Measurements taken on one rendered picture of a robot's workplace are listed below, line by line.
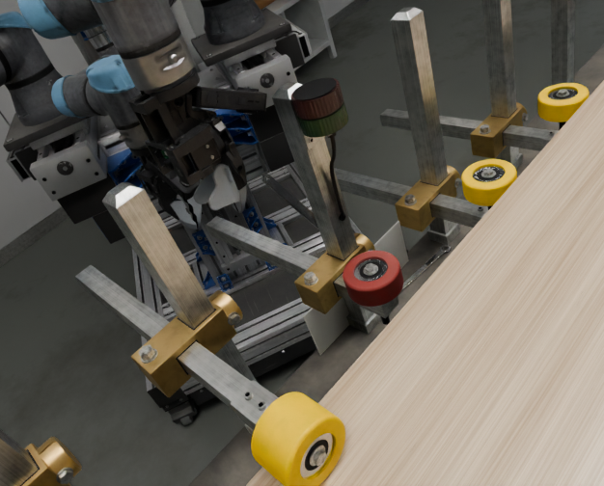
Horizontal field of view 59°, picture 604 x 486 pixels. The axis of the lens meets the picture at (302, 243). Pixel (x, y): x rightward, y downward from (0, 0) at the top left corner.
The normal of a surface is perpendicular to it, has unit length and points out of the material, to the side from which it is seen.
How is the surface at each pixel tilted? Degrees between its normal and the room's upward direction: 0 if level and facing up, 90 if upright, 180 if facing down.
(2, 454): 90
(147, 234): 90
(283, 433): 15
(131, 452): 0
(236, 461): 0
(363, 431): 0
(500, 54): 90
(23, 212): 90
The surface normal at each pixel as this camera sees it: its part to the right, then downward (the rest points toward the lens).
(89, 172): 0.31, 0.52
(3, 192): 0.72, 0.24
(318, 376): -0.29, -0.74
